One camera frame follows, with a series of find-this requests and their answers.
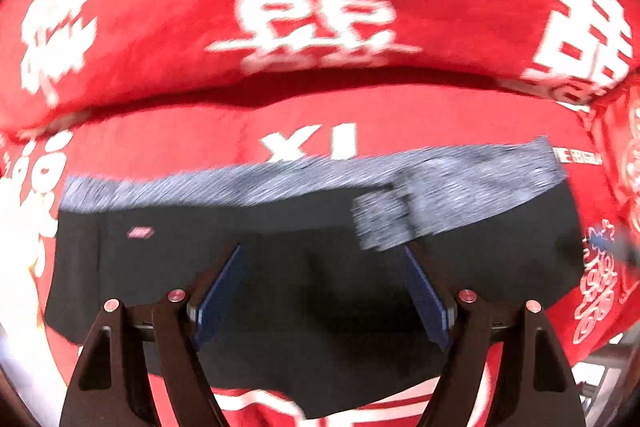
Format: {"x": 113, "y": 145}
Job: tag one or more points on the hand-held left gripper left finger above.
{"x": 220, "y": 297}

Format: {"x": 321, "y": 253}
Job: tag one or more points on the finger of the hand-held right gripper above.
{"x": 620, "y": 247}

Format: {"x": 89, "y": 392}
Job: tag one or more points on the red ornament-print pillow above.
{"x": 617, "y": 187}

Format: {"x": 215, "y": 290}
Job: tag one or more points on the black pants with grey trim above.
{"x": 320, "y": 307}

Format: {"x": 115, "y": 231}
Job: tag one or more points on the rolled red printed quilt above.
{"x": 160, "y": 7}

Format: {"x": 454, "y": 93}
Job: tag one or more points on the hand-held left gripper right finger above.
{"x": 425, "y": 302}

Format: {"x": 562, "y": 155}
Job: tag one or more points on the red printed blanket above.
{"x": 200, "y": 142}

